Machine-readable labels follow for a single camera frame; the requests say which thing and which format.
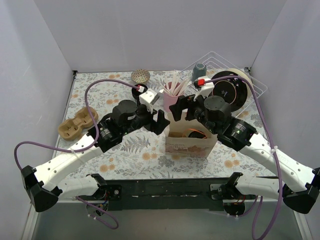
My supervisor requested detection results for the black plastic cup lid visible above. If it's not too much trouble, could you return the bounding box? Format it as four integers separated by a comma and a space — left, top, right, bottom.
188, 130, 207, 139

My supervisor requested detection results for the brown paper gift bag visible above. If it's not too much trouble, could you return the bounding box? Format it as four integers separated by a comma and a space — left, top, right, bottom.
164, 112, 217, 158

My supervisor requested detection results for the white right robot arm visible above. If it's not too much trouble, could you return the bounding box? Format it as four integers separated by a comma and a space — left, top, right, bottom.
169, 95, 320, 214

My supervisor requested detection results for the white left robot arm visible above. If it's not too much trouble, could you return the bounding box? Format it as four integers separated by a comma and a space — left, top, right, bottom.
21, 100, 170, 213

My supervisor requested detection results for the floral patterned table mat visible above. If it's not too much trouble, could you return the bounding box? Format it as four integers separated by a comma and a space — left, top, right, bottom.
65, 71, 271, 180

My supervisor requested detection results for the pink cylindrical holder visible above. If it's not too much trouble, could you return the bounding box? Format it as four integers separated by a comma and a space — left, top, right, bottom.
163, 83, 180, 112

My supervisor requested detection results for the stack of black cups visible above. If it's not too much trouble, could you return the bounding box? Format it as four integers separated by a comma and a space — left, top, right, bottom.
131, 87, 141, 103

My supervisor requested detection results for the black round plate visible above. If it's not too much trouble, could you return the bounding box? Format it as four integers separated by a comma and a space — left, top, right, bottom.
210, 78, 248, 112

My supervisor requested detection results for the teal ceramic cup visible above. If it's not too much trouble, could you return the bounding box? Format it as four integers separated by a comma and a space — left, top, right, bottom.
191, 62, 207, 82

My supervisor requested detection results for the small patterned bowl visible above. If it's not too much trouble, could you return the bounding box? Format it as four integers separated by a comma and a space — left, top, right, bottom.
130, 69, 151, 84

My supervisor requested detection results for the cream round plate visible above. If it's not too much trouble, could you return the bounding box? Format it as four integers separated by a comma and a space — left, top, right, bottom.
227, 68, 253, 98

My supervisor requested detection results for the cardboard cup carrier tray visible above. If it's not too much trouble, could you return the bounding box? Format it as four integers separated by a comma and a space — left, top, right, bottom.
57, 107, 94, 141

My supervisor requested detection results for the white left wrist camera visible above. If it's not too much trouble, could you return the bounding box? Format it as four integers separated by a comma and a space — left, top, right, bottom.
137, 85, 160, 113

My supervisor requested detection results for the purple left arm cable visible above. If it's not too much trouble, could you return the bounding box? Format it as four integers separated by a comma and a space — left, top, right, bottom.
13, 79, 148, 230

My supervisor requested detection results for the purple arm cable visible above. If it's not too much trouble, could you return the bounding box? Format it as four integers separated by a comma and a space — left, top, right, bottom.
197, 76, 283, 240
13, 79, 148, 230

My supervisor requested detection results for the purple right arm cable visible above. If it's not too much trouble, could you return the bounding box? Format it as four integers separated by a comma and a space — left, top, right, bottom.
197, 76, 283, 240

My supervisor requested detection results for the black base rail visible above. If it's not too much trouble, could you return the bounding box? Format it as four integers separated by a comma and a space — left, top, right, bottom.
62, 176, 258, 212

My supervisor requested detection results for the aluminium frame rail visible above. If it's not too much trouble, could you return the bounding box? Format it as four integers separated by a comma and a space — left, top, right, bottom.
21, 194, 83, 240

